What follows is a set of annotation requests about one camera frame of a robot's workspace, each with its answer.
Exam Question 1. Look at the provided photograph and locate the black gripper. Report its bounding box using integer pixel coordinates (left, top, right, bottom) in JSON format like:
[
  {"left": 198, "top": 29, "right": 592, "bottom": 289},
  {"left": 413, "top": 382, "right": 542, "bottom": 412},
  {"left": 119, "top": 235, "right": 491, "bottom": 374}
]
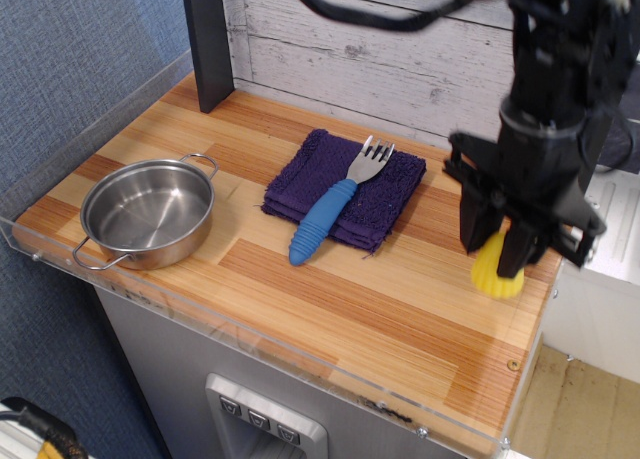
[{"left": 444, "top": 101, "right": 606, "bottom": 279}]

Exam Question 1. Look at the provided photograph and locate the purple folded towel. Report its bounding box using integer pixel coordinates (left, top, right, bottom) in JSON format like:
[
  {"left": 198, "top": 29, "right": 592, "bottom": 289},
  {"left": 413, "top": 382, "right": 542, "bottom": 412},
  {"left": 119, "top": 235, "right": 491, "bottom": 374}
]
[{"left": 262, "top": 129, "right": 427, "bottom": 253}]

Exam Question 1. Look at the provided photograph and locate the yellow black object corner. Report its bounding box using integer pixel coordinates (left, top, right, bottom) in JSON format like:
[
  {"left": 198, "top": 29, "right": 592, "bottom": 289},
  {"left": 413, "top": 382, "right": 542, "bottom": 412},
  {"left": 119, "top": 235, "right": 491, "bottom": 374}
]
[{"left": 1, "top": 404, "right": 91, "bottom": 459}]

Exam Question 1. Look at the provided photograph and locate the silver dispenser button panel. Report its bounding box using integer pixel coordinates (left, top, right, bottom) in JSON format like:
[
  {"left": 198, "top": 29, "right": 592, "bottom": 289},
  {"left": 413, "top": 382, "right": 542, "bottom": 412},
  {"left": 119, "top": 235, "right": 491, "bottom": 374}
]
[{"left": 205, "top": 373, "right": 329, "bottom": 458}]

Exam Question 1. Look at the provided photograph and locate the blue handled metal fork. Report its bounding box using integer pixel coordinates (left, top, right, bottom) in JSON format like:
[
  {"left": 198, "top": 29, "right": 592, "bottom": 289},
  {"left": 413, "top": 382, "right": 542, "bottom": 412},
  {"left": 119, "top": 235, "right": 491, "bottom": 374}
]
[{"left": 288, "top": 136, "right": 395, "bottom": 266}]

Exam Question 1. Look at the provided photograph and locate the black sleeved cable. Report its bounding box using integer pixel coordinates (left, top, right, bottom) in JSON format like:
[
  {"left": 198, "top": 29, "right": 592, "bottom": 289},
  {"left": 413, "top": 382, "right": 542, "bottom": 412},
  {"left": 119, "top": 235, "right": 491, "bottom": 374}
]
[{"left": 282, "top": 0, "right": 501, "bottom": 33}]

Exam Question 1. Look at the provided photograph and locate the left dark post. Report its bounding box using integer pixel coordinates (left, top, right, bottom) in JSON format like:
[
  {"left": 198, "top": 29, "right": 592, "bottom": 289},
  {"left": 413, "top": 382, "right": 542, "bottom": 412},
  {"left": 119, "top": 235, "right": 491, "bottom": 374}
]
[{"left": 183, "top": 0, "right": 235, "bottom": 113}]

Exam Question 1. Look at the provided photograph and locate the clear acrylic guard rail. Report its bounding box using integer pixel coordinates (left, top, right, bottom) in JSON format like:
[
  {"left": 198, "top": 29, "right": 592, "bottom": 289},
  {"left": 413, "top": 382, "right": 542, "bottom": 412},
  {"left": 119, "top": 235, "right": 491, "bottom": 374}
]
[{"left": 1, "top": 46, "right": 560, "bottom": 458}]

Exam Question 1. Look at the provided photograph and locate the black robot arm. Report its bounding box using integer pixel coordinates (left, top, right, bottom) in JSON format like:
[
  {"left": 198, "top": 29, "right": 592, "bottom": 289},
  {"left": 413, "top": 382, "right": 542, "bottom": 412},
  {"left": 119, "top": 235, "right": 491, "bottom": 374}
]
[{"left": 445, "top": 0, "right": 639, "bottom": 278}]

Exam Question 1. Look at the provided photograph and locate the grey toy fridge cabinet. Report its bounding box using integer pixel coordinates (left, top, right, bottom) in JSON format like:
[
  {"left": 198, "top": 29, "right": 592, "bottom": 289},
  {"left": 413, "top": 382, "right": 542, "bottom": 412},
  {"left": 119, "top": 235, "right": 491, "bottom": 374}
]
[{"left": 97, "top": 289, "right": 457, "bottom": 458}]

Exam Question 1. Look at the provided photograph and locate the yellow toy corn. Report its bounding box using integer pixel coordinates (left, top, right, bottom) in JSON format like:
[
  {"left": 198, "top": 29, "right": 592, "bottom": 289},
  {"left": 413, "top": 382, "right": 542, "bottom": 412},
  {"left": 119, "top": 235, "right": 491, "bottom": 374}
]
[{"left": 471, "top": 231, "right": 524, "bottom": 299}]

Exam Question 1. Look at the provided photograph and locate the stainless steel pan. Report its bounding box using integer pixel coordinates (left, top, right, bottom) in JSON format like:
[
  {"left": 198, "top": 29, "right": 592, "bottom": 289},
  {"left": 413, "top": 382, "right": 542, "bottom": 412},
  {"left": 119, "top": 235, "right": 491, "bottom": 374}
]
[{"left": 72, "top": 153, "right": 219, "bottom": 271}]

